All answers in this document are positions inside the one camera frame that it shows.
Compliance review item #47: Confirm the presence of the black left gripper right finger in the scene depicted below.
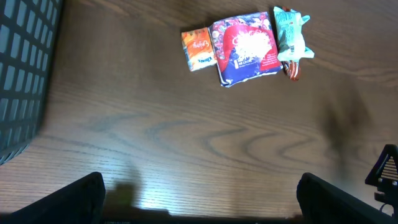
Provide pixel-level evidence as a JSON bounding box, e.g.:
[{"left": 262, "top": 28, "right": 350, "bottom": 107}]
[{"left": 297, "top": 172, "right": 397, "bottom": 224}]

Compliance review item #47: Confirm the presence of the red purple floral tissue pack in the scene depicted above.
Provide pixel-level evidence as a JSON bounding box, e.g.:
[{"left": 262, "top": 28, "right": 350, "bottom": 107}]
[{"left": 208, "top": 12, "right": 282, "bottom": 87}]

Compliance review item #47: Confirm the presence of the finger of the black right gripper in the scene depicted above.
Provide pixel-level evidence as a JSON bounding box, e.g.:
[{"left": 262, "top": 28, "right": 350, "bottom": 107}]
[{"left": 365, "top": 144, "right": 397, "bottom": 189}]

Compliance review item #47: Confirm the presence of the grey plastic basket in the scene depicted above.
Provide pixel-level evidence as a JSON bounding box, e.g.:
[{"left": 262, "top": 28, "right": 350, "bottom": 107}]
[{"left": 1, "top": 0, "right": 64, "bottom": 164}]

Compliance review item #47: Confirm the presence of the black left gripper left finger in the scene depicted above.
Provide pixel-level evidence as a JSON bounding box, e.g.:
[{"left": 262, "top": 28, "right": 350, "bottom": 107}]
[{"left": 1, "top": 172, "right": 106, "bottom": 224}]

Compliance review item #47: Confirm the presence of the teal snack packet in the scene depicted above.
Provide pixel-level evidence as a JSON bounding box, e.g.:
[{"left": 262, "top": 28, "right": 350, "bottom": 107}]
[{"left": 274, "top": 6, "right": 315, "bottom": 62}]

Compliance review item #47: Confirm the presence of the orange tissue pack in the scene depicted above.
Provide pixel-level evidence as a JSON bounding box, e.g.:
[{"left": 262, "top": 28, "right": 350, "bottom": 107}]
[{"left": 181, "top": 27, "right": 217, "bottom": 72}]

